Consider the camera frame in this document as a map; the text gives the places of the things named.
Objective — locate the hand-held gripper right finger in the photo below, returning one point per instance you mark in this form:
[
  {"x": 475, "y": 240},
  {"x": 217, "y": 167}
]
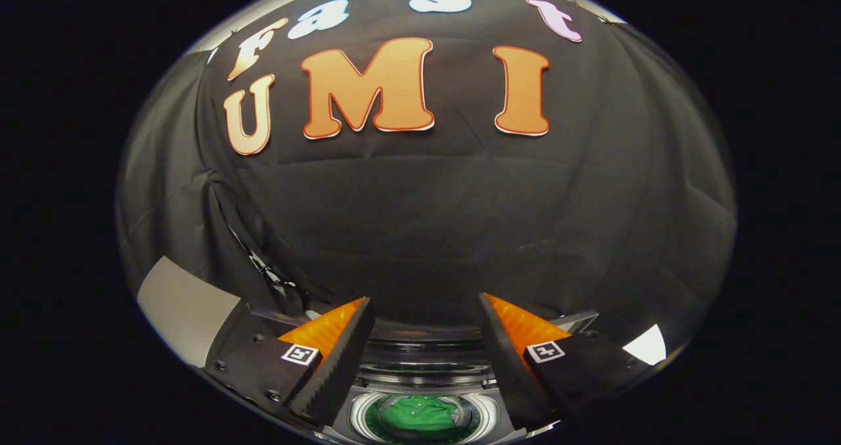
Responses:
[{"x": 512, "y": 373}]

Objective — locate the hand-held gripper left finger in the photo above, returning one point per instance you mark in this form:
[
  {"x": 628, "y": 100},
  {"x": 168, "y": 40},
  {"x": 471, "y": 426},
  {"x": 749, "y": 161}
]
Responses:
[{"x": 335, "y": 373}]

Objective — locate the grey washing machine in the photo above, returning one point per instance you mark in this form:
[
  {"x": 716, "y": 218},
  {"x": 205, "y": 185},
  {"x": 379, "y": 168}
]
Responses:
[{"x": 420, "y": 382}]

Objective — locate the green shirt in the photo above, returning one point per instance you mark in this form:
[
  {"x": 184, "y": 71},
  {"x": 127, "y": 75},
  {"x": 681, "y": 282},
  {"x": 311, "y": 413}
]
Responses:
[{"x": 420, "y": 415}]

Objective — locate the white flat board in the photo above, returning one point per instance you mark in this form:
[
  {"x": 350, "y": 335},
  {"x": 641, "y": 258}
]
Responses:
[{"x": 647, "y": 346}]

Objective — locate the grey flat mat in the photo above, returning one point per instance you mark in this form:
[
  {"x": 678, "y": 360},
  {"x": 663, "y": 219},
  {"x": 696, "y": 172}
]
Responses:
[{"x": 184, "y": 307}]

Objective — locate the black backdrop cloth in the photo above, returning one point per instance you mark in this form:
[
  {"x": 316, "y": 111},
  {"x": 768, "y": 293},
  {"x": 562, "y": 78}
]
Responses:
[{"x": 427, "y": 221}]

